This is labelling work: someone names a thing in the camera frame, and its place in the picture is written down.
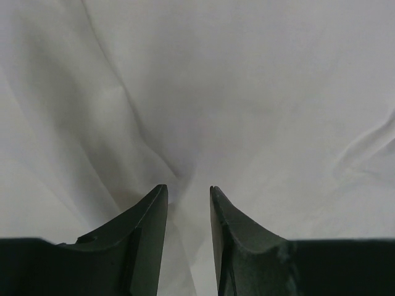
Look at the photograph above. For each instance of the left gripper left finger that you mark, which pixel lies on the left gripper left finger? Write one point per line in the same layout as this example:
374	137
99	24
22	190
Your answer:
121	257

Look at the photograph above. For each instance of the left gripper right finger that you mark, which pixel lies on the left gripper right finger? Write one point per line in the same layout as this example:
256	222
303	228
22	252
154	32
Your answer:
251	260

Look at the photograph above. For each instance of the white t-shirt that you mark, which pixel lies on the white t-shirt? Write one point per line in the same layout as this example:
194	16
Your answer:
286	106

